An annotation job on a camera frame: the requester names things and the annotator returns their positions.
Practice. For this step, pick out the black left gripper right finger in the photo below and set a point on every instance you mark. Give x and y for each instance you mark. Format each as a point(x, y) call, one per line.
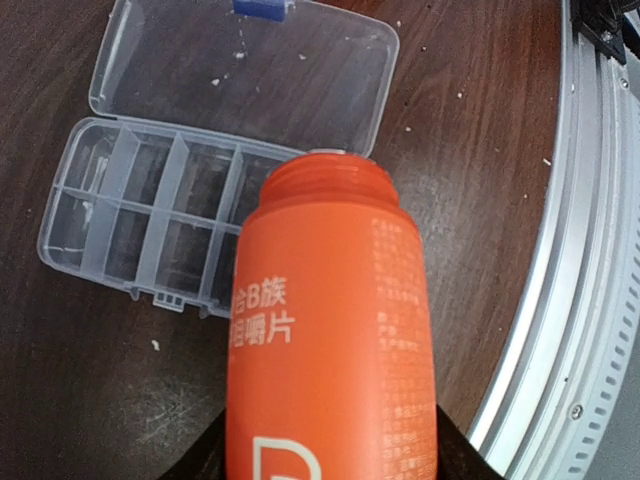
point(457, 458)

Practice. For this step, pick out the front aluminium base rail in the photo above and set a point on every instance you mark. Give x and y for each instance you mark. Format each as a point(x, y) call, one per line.
point(554, 391)

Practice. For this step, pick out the clear plastic pill organizer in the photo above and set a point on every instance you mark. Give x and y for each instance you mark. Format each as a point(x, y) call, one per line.
point(194, 104)

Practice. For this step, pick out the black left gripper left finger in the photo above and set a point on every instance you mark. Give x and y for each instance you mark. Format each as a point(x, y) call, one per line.
point(205, 459)

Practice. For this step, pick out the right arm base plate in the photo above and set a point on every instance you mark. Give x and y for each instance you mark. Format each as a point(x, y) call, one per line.
point(601, 22)

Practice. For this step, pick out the orange pill bottle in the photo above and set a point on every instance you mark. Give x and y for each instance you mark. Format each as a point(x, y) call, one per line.
point(331, 369)

